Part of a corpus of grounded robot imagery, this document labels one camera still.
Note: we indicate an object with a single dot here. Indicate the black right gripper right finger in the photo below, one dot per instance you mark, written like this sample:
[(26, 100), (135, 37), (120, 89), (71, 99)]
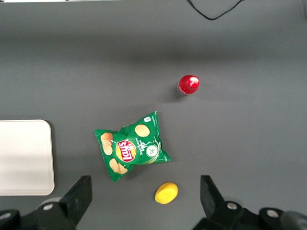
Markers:
[(213, 203)]

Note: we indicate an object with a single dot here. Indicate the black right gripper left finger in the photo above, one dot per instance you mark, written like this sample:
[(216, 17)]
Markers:
[(74, 201)]

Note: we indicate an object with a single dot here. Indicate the white rectangular tray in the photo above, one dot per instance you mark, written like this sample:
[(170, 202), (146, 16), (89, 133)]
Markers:
[(24, 158)]

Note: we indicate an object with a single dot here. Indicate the yellow lemon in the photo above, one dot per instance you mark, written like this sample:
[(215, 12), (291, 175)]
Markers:
[(166, 193)]

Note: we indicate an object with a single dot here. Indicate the green Lay's chips bag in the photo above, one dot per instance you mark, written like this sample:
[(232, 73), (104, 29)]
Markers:
[(134, 148)]

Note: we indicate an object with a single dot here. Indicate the red capped bottle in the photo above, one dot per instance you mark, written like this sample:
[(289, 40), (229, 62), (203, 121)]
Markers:
[(189, 84)]

